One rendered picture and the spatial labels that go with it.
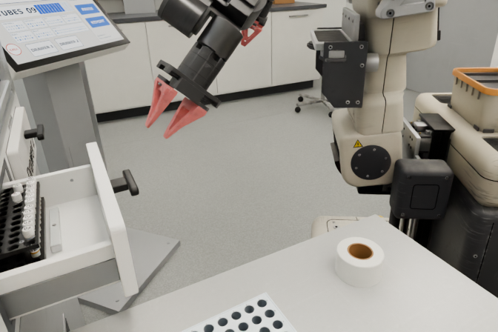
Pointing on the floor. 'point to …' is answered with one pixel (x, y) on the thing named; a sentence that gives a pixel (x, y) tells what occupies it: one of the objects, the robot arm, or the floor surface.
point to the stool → (312, 95)
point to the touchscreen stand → (103, 300)
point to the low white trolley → (329, 291)
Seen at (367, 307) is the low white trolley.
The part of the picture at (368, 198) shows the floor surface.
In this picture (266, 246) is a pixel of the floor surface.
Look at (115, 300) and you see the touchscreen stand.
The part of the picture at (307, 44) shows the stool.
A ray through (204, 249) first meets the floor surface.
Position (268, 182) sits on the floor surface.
